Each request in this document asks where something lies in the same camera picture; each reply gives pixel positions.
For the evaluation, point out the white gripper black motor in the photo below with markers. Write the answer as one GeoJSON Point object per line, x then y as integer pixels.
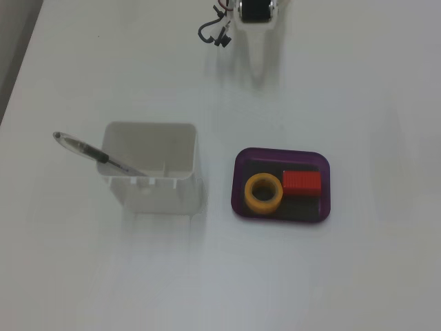
{"type": "Point", "coordinates": [255, 27]}

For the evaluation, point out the yellow tape roll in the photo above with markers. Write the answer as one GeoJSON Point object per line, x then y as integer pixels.
{"type": "Point", "coordinates": [263, 205]}

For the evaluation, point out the white plastic box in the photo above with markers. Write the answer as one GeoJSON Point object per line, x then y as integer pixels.
{"type": "Point", "coordinates": [162, 196]}

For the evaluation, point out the purple plastic tray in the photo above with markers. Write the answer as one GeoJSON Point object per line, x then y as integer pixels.
{"type": "Point", "coordinates": [241, 165]}

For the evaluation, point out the red ribbed block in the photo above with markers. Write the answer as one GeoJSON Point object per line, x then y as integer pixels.
{"type": "Point", "coordinates": [301, 182]}

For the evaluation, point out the clear black ballpoint pen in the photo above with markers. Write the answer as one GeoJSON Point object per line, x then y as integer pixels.
{"type": "Point", "coordinates": [87, 150]}

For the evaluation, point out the small black camera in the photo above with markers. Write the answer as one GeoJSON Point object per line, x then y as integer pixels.
{"type": "Point", "coordinates": [222, 39]}

